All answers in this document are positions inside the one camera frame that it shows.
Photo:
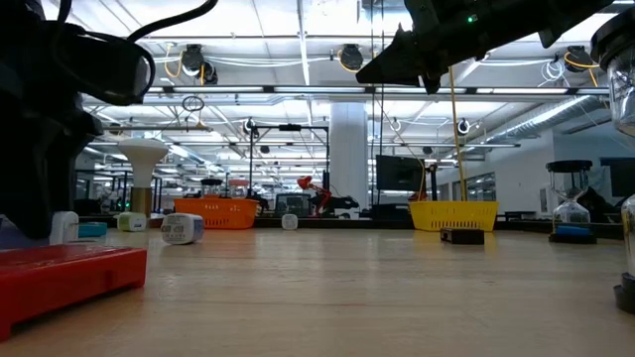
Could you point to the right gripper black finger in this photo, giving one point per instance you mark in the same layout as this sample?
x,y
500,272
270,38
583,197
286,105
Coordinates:
x,y
402,72
392,54

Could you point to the purple and white charger cube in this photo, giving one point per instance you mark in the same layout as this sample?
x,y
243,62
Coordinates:
x,y
65,228
181,229

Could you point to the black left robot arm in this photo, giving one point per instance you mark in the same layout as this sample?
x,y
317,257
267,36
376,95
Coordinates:
x,y
94,64

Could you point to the small black box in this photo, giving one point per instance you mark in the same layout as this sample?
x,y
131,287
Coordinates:
x,y
461,236

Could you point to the white dome lamp metal base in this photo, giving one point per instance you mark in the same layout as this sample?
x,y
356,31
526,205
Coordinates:
x,y
144,158

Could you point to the black metal stand frame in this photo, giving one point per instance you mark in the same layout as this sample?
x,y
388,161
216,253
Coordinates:
x,y
290,127

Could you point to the yellow plastic basket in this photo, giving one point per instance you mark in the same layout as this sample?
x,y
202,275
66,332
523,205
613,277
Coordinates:
x,y
461,213

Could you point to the white building column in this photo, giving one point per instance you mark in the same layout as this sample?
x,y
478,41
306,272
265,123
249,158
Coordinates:
x,y
348,149

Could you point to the black hourglass blue sand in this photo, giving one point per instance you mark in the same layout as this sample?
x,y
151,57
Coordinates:
x,y
569,166

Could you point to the long ceiling light fixture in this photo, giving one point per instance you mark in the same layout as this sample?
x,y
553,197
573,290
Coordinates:
x,y
297,89

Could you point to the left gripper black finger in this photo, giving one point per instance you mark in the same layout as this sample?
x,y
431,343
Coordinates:
x,y
30,193

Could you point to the orange plastic basket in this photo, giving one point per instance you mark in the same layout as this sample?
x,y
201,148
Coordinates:
x,y
218,214

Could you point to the small red box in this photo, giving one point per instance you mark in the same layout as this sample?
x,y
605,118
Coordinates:
x,y
64,282

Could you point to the green charger cube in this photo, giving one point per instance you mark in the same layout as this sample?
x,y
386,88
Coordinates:
x,y
131,222

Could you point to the black monitor screen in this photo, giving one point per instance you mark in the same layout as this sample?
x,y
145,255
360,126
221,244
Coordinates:
x,y
399,173

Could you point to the black aluminium table frame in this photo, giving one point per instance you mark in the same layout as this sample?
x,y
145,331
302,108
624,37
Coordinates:
x,y
342,223

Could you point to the red desk lamp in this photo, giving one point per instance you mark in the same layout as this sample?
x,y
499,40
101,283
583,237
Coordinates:
x,y
303,182

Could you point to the small teal box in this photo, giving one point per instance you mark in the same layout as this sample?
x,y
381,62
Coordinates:
x,y
94,230

